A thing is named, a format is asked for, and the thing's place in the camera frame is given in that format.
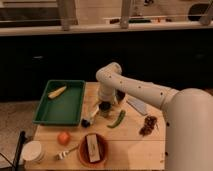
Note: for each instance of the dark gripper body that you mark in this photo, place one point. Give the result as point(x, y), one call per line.
point(105, 108)

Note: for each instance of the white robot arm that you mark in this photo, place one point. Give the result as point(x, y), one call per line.
point(188, 115)

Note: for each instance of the green plastic tray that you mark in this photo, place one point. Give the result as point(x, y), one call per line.
point(64, 109)

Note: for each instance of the green chili pepper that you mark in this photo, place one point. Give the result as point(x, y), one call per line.
point(118, 120)

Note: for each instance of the black and white brush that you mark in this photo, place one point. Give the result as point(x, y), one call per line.
point(86, 122)

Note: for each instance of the grey knife blade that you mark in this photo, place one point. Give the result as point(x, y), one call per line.
point(138, 105)

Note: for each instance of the wooden table board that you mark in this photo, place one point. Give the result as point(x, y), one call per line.
point(128, 150)

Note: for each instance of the wooden block on plate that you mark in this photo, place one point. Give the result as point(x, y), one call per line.
point(93, 149)

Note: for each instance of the brown round plate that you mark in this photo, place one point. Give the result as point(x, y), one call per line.
point(83, 156)

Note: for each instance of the bunch of dark grapes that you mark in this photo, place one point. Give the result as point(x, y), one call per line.
point(148, 126)

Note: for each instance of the orange tomato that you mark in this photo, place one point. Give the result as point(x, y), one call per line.
point(64, 138)

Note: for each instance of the yellow corn cob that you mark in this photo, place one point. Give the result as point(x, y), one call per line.
point(56, 92)

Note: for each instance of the black stand pole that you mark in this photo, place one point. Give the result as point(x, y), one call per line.
point(21, 141)

